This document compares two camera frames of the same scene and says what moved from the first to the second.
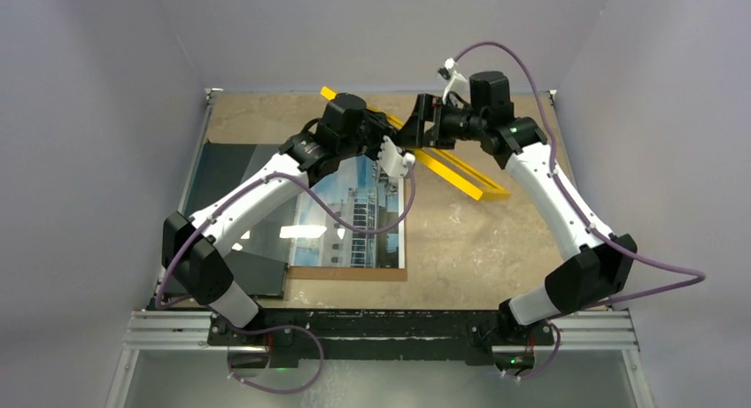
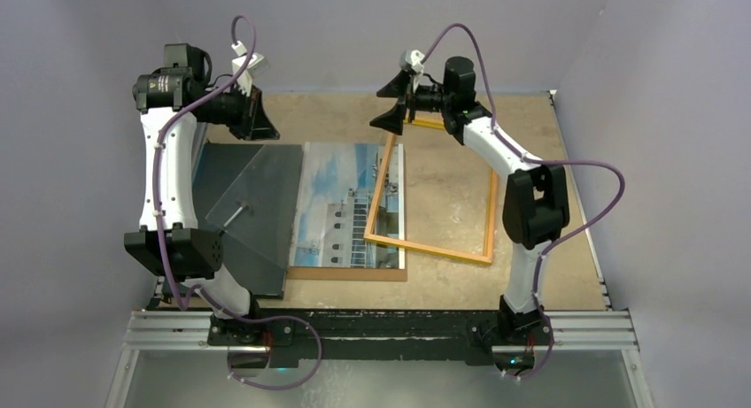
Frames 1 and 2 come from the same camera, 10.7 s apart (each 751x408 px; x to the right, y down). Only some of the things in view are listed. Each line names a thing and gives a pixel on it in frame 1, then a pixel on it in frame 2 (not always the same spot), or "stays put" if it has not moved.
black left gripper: (379, 123) → (253, 123)
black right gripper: (413, 134) → (392, 120)
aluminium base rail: (571, 332) stays put
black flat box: (258, 265) stays put
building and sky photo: (364, 195) stays put
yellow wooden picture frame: (448, 162) → (491, 216)
